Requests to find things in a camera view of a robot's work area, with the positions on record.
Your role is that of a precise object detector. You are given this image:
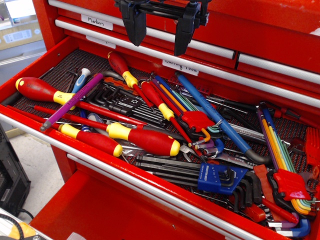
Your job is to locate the rainbow hex key set centre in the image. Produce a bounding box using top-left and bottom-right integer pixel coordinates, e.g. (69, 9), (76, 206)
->
(148, 75), (225, 158)

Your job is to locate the rainbow hex key set right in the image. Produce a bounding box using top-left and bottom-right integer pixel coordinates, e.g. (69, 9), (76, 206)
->
(256, 101), (318, 238)

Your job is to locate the red tool cabinet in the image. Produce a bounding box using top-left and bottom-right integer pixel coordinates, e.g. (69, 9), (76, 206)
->
(29, 0), (320, 240)

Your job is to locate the violet Allen key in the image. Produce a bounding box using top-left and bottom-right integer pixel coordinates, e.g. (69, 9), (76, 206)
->
(40, 73), (104, 132)

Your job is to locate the open red drawer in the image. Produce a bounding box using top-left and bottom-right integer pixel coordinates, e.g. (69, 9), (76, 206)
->
(0, 31), (320, 240)

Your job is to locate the white Cutting Tools label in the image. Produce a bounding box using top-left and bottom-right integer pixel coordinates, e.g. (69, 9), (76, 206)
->
(162, 59), (199, 76)

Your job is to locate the silver wrench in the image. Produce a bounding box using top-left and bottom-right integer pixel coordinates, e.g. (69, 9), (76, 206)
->
(231, 123), (292, 147)

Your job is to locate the black hex keys blue holder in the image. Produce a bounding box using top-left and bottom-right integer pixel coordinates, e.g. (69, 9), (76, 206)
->
(135, 156), (263, 209)

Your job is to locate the large blue Allen key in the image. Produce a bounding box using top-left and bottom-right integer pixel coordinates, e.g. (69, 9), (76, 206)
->
(174, 71), (272, 165)

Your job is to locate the red yellow screwdriver top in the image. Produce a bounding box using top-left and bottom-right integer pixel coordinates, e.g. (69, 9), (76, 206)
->
(107, 51), (154, 112)

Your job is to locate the red plastic key holder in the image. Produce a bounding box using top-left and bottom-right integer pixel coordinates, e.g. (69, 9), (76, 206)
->
(304, 127), (320, 166)

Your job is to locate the white Markers label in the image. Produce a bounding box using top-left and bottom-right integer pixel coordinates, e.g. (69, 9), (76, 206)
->
(81, 14), (113, 31)

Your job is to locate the black torx key set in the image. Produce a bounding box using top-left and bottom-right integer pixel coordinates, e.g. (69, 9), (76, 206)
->
(86, 83), (167, 127)

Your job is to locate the black mesh drawer liner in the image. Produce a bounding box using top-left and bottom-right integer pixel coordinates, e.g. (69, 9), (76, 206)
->
(12, 48), (312, 191)

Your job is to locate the red yellow screwdriver front left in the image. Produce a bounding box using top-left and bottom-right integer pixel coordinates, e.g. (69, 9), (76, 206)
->
(6, 104), (124, 158)

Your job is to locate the large red yellow screwdriver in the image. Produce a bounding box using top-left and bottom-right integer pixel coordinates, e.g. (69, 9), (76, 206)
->
(15, 77), (147, 125)

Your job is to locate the blue white precision screwdriver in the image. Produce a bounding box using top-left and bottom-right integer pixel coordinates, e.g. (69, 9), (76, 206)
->
(71, 68), (91, 94)

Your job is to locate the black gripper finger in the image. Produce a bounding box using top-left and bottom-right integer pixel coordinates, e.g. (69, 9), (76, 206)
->
(174, 9), (200, 56)
(119, 4), (147, 46)

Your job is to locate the black box on floor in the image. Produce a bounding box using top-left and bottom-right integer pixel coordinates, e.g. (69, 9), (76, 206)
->
(0, 128), (31, 216)

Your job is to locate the slim red yellow screwdriver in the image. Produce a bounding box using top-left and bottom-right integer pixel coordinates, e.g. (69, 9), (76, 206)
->
(141, 81), (191, 143)

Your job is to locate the red yellow screwdriver front centre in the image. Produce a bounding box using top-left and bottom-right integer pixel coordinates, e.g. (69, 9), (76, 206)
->
(33, 104), (181, 157)

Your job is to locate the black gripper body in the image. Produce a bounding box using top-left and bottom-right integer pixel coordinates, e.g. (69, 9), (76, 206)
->
(114, 0), (209, 26)

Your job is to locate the rainbow hex key set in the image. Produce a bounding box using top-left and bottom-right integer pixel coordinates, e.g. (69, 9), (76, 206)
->
(148, 75), (225, 158)
(256, 101), (318, 238)

